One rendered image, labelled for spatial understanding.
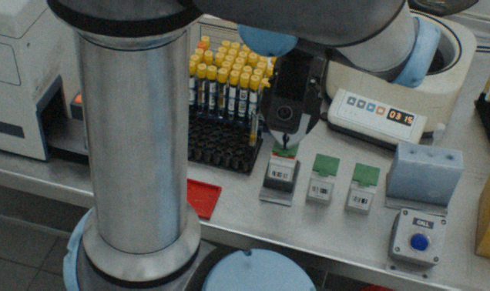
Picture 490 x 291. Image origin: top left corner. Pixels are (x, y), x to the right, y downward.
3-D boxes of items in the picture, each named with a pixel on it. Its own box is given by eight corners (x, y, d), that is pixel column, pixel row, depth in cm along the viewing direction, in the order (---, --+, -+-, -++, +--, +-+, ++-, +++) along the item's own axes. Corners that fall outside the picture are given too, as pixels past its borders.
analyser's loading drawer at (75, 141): (28, 145, 113) (23, 123, 109) (47, 120, 118) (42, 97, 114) (144, 175, 110) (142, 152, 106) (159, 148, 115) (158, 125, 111)
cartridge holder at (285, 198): (258, 199, 111) (260, 185, 108) (269, 161, 117) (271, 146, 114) (290, 206, 110) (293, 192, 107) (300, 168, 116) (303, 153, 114)
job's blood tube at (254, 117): (246, 155, 117) (250, 113, 110) (248, 151, 118) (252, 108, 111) (253, 158, 117) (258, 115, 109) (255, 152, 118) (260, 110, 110)
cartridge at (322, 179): (305, 199, 111) (310, 172, 106) (310, 179, 114) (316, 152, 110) (329, 205, 111) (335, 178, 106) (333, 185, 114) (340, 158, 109)
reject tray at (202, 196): (168, 209, 108) (168, 206, 107) (182, 179, 113) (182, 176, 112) (209, 220, 107) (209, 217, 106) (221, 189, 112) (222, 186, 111)
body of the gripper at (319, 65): (323, 83, 105) (336, 18, 96) (314, 119, 99) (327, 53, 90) (275, 73, 106) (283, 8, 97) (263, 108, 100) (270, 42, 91)
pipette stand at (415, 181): (384, 207, 111) (398, 165, 104) (385, 176, 116) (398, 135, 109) (446, 217, 111) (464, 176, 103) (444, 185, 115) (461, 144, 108)
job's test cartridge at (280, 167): (266, 185, 111) (269, 158, 107) (272, 165, 114) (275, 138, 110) (290, 190, 111) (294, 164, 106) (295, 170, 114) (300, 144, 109)
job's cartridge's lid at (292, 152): (270, 155, 106) (270, 152, 106) (275, 139, 110) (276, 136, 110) (294, 161, 106) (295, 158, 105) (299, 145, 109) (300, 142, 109)
